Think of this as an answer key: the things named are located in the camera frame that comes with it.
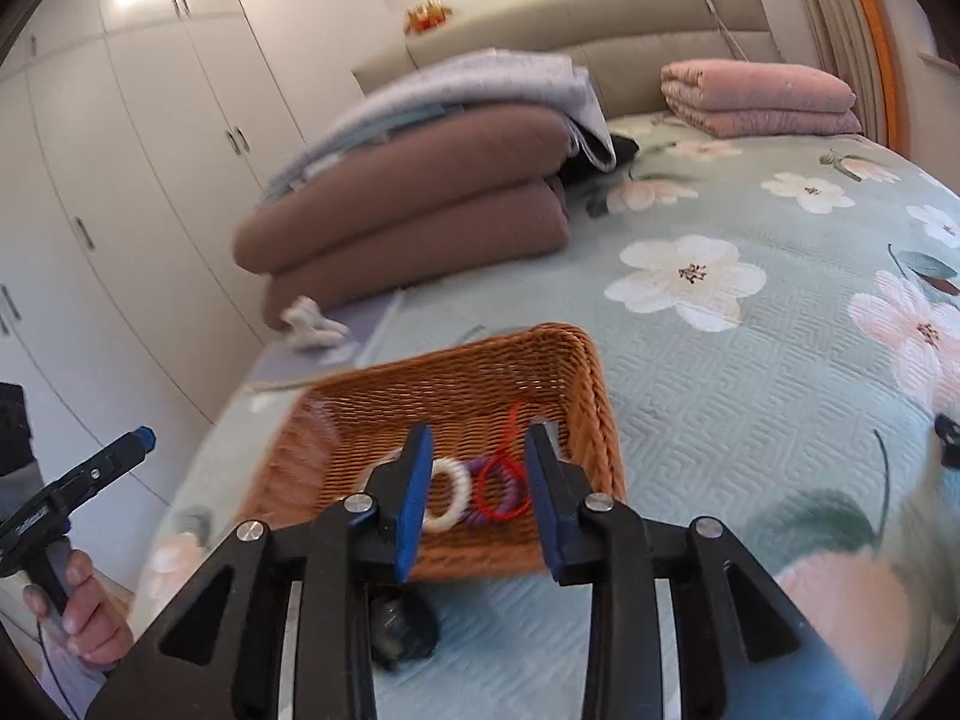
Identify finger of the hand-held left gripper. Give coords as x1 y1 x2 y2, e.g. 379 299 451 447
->
64 426 157 500

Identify black wrist watch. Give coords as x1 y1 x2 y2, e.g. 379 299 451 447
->
370 591 442 670

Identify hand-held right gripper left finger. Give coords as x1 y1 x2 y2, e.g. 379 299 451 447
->
86 422 436 720

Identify black cloth item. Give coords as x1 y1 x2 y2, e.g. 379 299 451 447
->
564 133 641 192

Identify folded grey blanket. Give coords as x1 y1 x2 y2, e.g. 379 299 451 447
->
257 47 618 212

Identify purple coil hair tie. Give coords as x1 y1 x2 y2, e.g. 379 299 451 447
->
456 456 527 527

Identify cream coil hair tie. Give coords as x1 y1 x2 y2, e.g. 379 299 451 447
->
360 456 475 535

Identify orange stuffed toy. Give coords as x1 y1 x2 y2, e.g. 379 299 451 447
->
403 2 453 37

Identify beige padded headboard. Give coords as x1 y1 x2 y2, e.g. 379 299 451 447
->
351 0 787 119

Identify folded pink quilt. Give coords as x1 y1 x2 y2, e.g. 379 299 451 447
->
658 58 865 140

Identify person's left hand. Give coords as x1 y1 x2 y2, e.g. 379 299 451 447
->
22 547 136 674

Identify brown pillow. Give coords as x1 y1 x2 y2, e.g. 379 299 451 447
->
262 178 572 332
231 103 577 276

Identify pale lilac sheet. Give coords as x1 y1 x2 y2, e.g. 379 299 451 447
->
251 289 410 395

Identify brown wicker basket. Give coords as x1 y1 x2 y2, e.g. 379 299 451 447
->
240 322 628 584

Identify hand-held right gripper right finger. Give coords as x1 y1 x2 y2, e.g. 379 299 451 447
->
523 422 878 720

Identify red string bracelet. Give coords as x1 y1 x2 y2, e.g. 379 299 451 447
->
475 400 535 524

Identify curtain with orange edge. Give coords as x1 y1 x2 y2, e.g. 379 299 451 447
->
780 0 905 155

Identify white wardrobe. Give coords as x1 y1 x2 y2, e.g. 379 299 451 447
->
0 0 365 511

